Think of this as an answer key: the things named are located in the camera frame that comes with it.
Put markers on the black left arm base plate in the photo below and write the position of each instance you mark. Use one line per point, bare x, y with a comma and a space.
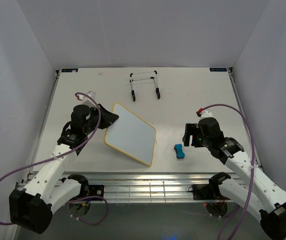
97, 190

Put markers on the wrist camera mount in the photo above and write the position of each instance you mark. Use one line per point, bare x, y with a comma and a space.
203, 114
84, 99

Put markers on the blue label sticker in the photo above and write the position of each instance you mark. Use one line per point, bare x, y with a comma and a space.
217, 69
69, 70

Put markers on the blue label sticker left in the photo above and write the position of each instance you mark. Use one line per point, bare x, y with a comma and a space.
69, 70

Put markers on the yellow-framed whiteboard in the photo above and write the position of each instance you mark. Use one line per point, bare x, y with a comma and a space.
131, 135

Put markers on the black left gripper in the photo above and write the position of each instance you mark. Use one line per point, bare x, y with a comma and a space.
108, 117

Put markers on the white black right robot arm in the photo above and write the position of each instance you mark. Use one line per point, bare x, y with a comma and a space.
262, 198

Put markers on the blue bone-shaped whiteboard eraser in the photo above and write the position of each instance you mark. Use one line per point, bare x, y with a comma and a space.
178, 148

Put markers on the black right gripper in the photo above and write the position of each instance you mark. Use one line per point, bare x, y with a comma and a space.
191, 129

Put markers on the black metal whiteboard stand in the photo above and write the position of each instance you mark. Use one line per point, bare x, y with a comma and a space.
139, 78

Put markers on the aluminium table edge rail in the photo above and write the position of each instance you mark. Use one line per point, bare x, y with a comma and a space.
148, 188

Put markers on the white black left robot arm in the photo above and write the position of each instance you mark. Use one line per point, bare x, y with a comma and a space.
34, 205

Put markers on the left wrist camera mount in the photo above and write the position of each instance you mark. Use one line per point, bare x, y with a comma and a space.
84, 99

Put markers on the blue label sticker right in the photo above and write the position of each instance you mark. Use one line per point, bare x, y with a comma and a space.
217, 69

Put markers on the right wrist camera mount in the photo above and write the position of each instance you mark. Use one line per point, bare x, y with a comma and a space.
203, 114

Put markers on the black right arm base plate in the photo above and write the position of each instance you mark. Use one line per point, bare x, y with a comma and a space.
205, 192

